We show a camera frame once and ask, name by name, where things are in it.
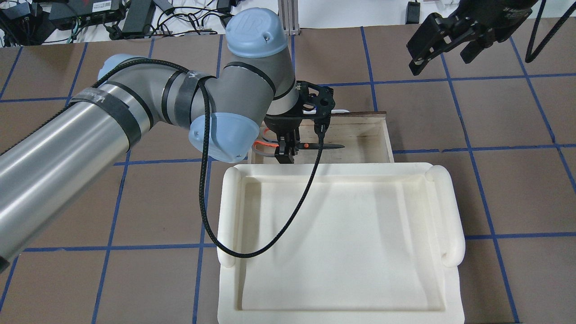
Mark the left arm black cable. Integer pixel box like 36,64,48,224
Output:
198,76,327,259

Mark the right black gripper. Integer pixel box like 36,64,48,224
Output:
406,0,537,76

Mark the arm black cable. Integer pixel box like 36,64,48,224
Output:
525,0,576,63
198,76,327,259

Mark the black power adapter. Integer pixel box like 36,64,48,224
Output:
405,0,420,25

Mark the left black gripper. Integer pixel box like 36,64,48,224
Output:
264,81,334,164

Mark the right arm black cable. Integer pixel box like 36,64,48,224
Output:
525,0,576,63

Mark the wooden drawer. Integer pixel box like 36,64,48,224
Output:
247,112,394,164

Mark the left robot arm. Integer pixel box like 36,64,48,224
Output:
0,8,335,271

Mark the white foam tray box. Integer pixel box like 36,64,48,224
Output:
217,162,465,324

